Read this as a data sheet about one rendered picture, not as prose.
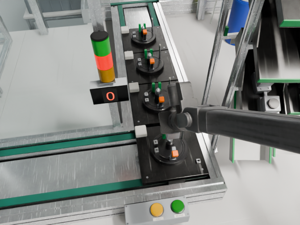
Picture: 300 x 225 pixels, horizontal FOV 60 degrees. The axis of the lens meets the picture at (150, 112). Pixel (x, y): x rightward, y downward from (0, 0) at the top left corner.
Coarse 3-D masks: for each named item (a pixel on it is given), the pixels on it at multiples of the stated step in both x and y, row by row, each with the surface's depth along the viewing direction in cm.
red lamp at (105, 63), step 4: (96, 56) 74; (104, 56) 73; (108, 56) 74; (96, 60) 75; (100, 60) 74; (104, 60) 74; (108, 60) 75; (96, 64) 77; (100, 64) 75; (104, 64) 75; (108, 64) 76; (112, 64) 78; (100, 68) 76; (104, 68) 76; (108, 68) 77
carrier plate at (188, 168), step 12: (156, 132) 104; (180, 132) 104; (192, 132) 103; (144, 144) 100; (192, 144) 100; (144, 156) 97; (192, 156) 96; (144, 168) 93; (156, 168) 93; (168, 168) 93; (180, 168) 93; (192, 168) 93; (204, 168) 93; (144, 180) 90; (156, 180) 90; (168, 180) 91
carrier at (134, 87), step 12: (132, 84) 119; (144, 84) 122; (156, 84) 122; (168, 84) 122; (132, 96) 117; (144, 96) 114; (156, 96) 111; (132, 108) 112; (144, 108) 112; (156, 108) 109; (168, 108) 110; (144, 120) 108; (156, 120) 108
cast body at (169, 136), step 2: (178, 132) 86; (166, 134) 87; (168, 134) 85; (170, 134) 85; (172, 134) 85; (174, 134) 85; (176, 134) 86; (178, 134) 86; (166, 136) 87; (168, 136) 86; (170, 136) 86; (172, 136) 86; (174, 136) 86; (176, 136) 86; (178, 136) 87; (168, 138) 87; (170, 138) 87; (172, 138) 87; (174, 138) 87; (176, 138) 87
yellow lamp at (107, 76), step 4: (112, 68) 78; (100, 72) 78; (104, 72) 77; (108, 72) 78; (112, 72) 79; (100, 76) 79; (104, 76) 79; (108, 76) 79; (112, 76) 80; (100, 80) 81; (104, 80) 80; (108, 80) 80; (112, 80) 81
